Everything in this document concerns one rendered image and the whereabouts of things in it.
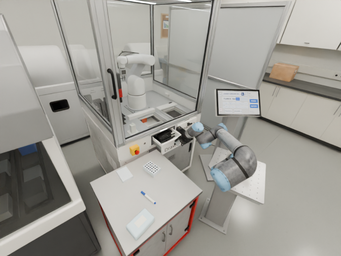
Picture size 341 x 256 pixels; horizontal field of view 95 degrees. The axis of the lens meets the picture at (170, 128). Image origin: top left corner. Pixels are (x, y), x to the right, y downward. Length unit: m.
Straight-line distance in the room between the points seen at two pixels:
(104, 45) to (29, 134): 0.56
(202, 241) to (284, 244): 0.83
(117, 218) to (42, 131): 0.68
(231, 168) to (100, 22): 0.96
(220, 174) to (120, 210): 0.70
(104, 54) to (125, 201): 0.93
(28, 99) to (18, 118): 0.07
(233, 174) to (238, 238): 1.33
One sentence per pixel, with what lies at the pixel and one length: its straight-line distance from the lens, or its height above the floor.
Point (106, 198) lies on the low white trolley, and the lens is 1.26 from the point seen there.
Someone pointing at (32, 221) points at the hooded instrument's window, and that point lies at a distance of 1.14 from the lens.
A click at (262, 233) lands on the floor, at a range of 2.20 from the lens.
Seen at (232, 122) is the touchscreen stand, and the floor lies 0.81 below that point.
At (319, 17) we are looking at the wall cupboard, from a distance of 4.14.
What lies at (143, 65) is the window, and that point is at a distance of 1.17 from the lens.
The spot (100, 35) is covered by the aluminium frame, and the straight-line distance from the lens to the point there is 1.01.
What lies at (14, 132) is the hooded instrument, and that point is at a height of 1.43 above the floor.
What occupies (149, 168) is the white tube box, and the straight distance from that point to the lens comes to 1.32.
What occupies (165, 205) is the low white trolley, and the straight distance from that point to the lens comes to 1.18.
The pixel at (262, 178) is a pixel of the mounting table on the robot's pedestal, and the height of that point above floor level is 0.76.
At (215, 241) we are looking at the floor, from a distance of 1.98.
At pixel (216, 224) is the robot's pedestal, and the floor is 0.02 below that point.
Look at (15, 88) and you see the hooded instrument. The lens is 0.76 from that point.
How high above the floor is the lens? 1.78
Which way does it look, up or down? 34 degrees down
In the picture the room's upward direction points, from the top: 3 degrees clockwise
